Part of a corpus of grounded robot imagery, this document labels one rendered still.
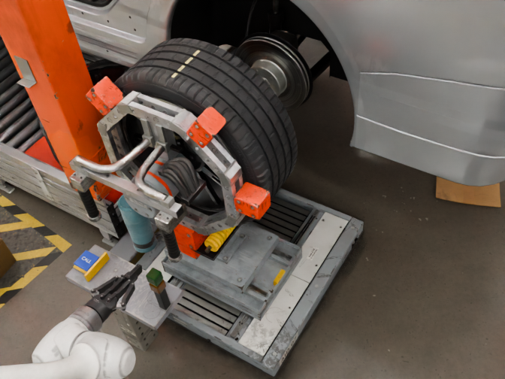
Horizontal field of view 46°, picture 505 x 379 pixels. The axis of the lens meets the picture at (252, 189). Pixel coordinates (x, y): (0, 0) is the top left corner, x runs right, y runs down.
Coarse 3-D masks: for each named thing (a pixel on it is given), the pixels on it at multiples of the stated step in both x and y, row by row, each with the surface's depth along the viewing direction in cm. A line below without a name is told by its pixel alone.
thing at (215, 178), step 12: (156, 96) 184; (132, 120) 208; (132, 132) 211; (132, 144) 213; (180, 144) 206; (144, 156) 218; (192, 156) 207; (204, 168) 201; (216, 180) 202; (204, 192) 221; (216, 192) 219; (192, 204) 218; (204, 204) 216; (216, 204) 213
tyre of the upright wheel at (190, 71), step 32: (160, 64) 182; (192, 64) 180; (224, 64) 181; (160, 96) 182; (192, 96) 173; (224, 96) 176; (256, 96) 181; (224, 128) 175; (256, 128) 179; (288, 128) 190; (256, 160) 180; (288, 160) 195
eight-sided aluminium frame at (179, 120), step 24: (144, 96) 181; (168, 120) 173; (192, 120) 174; (120, 144) 208; (192, 144) 175; (216, 144) 177; (216, 168) 176; (240, 168) 180; (192, 216) 215; (216, 216) 206; (240, 216) 193
